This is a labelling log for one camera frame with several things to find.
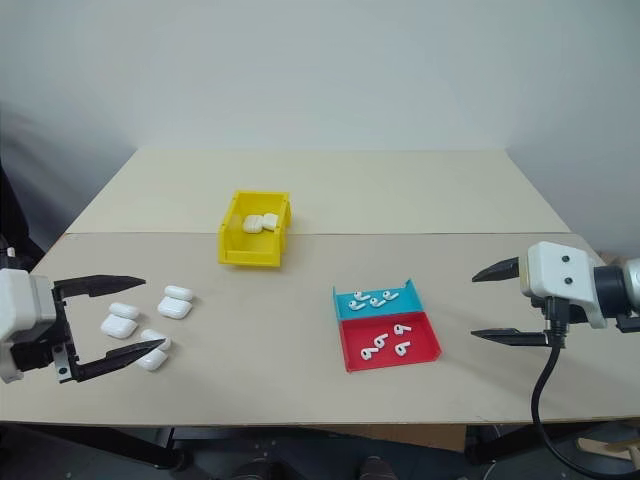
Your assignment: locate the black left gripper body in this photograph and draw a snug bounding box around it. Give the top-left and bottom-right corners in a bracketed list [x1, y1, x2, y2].
[8, 285, 84, 385]

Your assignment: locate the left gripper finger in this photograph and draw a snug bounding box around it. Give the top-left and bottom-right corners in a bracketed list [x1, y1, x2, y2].
[52, 274, 148, 302]
[74, 338, 168, 384]

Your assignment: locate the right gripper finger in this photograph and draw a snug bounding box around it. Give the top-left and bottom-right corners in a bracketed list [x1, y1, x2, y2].
[471, 256, 522, 285]
[469, 327, 551, 349]

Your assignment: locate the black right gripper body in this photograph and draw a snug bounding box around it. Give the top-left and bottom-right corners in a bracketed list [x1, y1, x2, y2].
[528, 293, 601, 335]

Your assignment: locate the yellow plastic bin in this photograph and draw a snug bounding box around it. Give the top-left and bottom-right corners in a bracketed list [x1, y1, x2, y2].
[217, 188, 295, 271]

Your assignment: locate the red plastic tray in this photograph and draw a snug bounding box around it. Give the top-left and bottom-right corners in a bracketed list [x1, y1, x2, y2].
[337, 310, 445, 375]

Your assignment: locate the blue plastic tray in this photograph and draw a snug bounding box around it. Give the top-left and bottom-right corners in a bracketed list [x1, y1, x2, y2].
[332, 277, 426, 322]

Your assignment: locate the brown cardboard panel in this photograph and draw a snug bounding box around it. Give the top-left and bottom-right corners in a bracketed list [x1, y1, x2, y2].
[344, 424, 469, 454]

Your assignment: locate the light wooden piece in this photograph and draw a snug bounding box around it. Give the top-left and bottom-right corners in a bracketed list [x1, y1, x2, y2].
[573, 433, 640, 457]

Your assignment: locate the dark rounded shape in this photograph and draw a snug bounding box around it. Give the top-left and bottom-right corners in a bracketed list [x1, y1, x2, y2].
[227, 458, 284, 480]

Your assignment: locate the brown rounded shape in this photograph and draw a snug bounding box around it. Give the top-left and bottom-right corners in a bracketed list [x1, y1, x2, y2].
[358, 455, 397, 480]

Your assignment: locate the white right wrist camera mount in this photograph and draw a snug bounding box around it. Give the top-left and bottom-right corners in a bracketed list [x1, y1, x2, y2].
[518, 241, 609, 330]

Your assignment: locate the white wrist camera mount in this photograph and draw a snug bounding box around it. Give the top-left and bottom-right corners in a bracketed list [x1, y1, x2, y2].
[518, 241, 609, 330]
[0, 268, 57, 385]

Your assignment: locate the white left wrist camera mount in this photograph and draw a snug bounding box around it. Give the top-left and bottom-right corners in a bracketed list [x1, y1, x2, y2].
[0, 268, 57, 385]

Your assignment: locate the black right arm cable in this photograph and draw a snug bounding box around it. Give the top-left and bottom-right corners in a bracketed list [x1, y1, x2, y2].
[530, 296, 640, 480]

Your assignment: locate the black table frame leg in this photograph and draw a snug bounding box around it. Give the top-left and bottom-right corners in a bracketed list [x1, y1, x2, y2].
[0, 423, 194, 474]

